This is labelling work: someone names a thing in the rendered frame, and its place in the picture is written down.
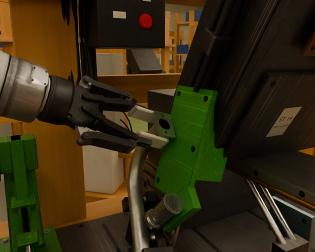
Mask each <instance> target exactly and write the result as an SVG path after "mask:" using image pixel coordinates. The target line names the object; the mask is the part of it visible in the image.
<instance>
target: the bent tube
mask: <svg viewBox="0 0 315 252"><path fill-rule="evenodd" d="M152 114H153V121H154V125H153V126H152V127H151V128H150V129H149V130H148V132H147V133H149V134H153V135H156V136H158V137H163V138H168V139H173V140H174V139H175V138H176V135H175V130H174V124H173V119H172V115H171V114H168V113H164V112H160V111H156V110H154V111H153V113H152ZM152 148H153V147H151V146H150V147H148V148H144V147H140V146H136V148H135V150H134V152H133V155H132V158H131V161H130V165H129V170H128V177H127V194H128V203H129V213H130V222H131V231H132V240H133V250H134V252H142V249H143V248H150V243H149V236H148V229H147V224H146V222H145V208H144V201H143V194H142V173H143V168H144V164H145V161H146V158H147V156H148V154H149V152H150V150H151V149H152Z"/></svg>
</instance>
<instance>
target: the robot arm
mask: <svg viewBox="0 0 315 252"><path fill-rule="evenodd" d="M131 96H132V95H131V94H130V93H129V92H127V91H124V90H121V89H118V88H115V87H112V86H109V85H106V84H104V83H101V82H98V81H95V80H93V79H92V78H90V77H89V76H87V75H84V76H83V77H82V79H81V80H80V82H79V83H78V85H74V84H73V82H72V81H71V80H68V79H65V78H62V77H59V76H56V75H53V74H52V75H49V72H48V69H47V68H46V67H44V66H41V65H38V64H35V63H32V62H30V61H27V60H24V59H21V58H19V57H17V56H12V55H10V54H7V53H5V52H3V51H1V50H0V117H5V118H9V119H13V120H18V121H22V122H26V123H32V122H33V121H34V120H35V119H36V118H37V119H38V120H39V121H41V122H45V123H50V124H54V125H67V126H69V127H70V128H72V129H73V130H76V133H77V136H78V139H77V141H76V144H77V145H78V146H89V145H91V146H95V147H99V148H104V149H108V150H112V151H116V152H120V153H125V154H129V153H130V152H131V151H132V150H133V149H134V148H135V147H136V146H138V147H142V148H148V147H154V148H158V149H161V148H162V147H163V146H165V145H166V144H167V143H168V142H169V139H168V138H165V137H160V136H156V135H154V134H150V133H147V132H143V131H140V130H138V131H137V132H136V133H134V132H132V131H130V130H128V129H126V128H125V127H123V126H121V125H119V124H117V123H115V122H113V121H111V120H109V119H107V118H106V116H105V115H104V114H102V113H100V112H99V111H112V112H126V113H127V112H129V113H128V114H127V115H128V117H132V118H135V119H138V120H142V121H145V122H148V123H151V124H154V118H153V111H152V110H149V109H147V108H146V107H145V106H142V105H139V104H136V103H137V100H136V99H135V98H133V99H132V100H131ZM86 127H87V128H89V129H85V128H86ZM92 130H93V131H92ZM97 131H99V132H97Z"/></svg>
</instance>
